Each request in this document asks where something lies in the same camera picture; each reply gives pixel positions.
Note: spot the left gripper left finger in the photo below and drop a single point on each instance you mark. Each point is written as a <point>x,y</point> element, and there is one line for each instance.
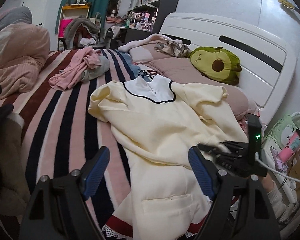
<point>57,208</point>

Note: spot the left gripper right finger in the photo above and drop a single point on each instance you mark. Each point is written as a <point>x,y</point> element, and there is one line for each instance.
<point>240,207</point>

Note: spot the cream sailor collar dress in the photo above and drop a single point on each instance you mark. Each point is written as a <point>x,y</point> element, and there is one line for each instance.
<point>156,123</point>

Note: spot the grey clothes heap on chair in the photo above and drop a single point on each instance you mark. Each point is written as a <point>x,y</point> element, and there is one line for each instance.
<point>78,28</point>

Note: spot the person's right hand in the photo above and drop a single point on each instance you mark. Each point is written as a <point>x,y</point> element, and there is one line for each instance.
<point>267,183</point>

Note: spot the striped pink bed blanket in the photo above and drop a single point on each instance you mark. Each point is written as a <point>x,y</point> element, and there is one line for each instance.
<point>59,135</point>

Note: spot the avocado plush toy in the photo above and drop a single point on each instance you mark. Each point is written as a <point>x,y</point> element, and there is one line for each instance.
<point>218,64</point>

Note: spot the white bed headboard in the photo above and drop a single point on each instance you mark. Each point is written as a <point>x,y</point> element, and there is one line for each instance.
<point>268,62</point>

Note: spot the pink ribbed pillow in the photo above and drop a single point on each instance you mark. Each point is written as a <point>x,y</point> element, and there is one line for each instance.
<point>182,71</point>

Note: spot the patterned crumpled cloth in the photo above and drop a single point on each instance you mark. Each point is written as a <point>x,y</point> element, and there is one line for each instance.
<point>173,48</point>

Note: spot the grey garment under pink pile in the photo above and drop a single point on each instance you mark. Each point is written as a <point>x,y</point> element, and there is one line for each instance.
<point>90,74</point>

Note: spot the white plush toy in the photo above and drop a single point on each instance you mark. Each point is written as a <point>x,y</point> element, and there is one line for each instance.
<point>137,43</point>

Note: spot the pink grey rolled duvet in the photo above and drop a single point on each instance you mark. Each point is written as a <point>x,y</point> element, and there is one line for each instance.
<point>24,50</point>

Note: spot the black tall bookshelf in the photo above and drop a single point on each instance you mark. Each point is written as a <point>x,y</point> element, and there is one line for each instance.
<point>146,17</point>

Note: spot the mannequin head with wig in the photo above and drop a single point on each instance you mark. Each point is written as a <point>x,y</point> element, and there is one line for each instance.
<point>111,14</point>

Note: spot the yellow white shelf unit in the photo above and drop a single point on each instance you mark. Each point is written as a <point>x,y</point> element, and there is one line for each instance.
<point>69,13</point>

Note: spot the white door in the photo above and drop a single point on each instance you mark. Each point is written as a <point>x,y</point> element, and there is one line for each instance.
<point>37,9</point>

